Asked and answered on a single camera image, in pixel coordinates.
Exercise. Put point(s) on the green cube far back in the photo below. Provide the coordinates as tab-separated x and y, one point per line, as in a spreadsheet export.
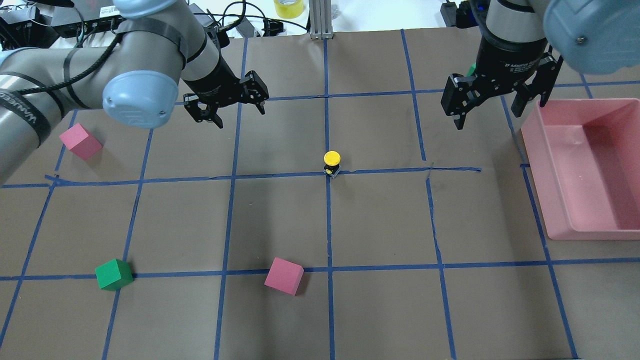
113	275

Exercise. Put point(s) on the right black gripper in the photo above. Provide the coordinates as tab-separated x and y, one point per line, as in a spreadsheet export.
507	59

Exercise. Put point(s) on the green cube near bin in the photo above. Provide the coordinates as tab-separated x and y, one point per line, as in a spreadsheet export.
471	71

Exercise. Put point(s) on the aluminium frame post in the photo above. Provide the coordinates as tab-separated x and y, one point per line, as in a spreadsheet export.
320	19

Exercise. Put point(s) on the yellow push button switch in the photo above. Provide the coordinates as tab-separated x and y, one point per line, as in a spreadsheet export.
332	160

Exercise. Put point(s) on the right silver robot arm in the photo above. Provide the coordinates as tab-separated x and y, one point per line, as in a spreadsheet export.
594	37

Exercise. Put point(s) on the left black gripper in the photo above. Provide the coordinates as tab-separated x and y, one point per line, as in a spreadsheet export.
212	81

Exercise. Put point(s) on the pink foam cube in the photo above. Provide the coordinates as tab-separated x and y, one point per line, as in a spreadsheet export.
80	142
284	276

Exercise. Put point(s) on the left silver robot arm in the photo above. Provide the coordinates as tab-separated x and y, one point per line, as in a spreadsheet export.
135	79

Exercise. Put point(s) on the pink plastic bin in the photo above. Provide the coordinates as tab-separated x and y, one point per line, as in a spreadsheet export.
584	156

